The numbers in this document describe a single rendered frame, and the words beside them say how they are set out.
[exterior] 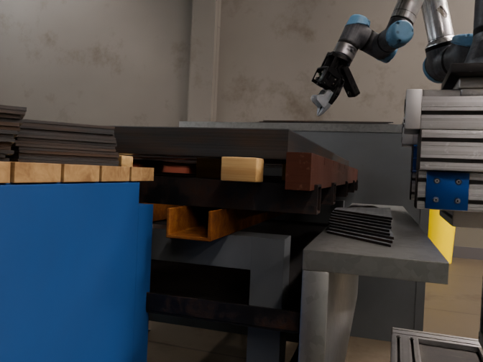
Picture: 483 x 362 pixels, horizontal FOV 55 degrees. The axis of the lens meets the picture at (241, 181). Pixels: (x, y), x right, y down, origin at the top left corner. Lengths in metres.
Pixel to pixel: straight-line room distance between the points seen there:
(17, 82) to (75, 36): 1.12
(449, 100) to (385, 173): 1.26
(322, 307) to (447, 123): 0.57
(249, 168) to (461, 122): 0.55
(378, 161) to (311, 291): 1.68
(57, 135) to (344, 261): 0.45
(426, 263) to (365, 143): 1.69
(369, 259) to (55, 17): 6.77
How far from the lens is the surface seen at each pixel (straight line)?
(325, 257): 0.70
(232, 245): 0.85
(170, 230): 0.79
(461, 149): 1.12
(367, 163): 2.35
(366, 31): 1.70
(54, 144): 0.71
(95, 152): 0.72
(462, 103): 1.13
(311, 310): 0.72
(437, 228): 4.72
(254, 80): 5.62
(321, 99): 1.61
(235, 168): 0.75
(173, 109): 5.96
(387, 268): 0.70
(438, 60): 1.78
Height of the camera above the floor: 0.79
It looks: 1 degrees down
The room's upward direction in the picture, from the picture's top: 3 degrees clockwise
